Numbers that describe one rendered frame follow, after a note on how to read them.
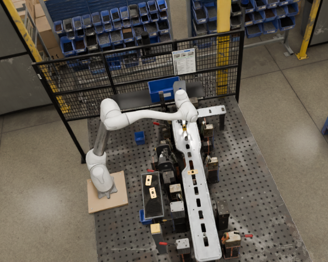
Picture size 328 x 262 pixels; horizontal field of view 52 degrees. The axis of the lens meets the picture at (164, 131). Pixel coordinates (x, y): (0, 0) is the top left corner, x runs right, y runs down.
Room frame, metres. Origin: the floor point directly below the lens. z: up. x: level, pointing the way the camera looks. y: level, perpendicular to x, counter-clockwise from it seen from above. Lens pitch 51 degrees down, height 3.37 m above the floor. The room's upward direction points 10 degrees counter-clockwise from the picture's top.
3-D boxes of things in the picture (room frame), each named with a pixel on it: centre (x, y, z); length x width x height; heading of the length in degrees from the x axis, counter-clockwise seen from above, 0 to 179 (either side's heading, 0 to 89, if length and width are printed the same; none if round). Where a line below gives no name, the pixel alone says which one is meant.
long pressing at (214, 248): (1.39, -0.18, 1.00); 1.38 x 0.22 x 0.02; 178
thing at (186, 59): (2.43, -0.30, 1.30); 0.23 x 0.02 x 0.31; 88
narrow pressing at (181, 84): (2.14, -0.21, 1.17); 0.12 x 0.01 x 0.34; 88
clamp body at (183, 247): (0.83, 0.02, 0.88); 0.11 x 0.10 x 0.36; 88
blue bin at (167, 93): (2.32, -0.08, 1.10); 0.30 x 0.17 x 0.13; 90
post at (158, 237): (0.93, 0.18, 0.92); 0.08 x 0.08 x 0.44; 88
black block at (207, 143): (1.68, -0.35, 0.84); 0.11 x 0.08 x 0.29; 88
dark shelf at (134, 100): (2.32, 0.00, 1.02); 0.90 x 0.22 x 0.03; 88
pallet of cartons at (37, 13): (4.83, 1.60, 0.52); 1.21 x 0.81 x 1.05; 7
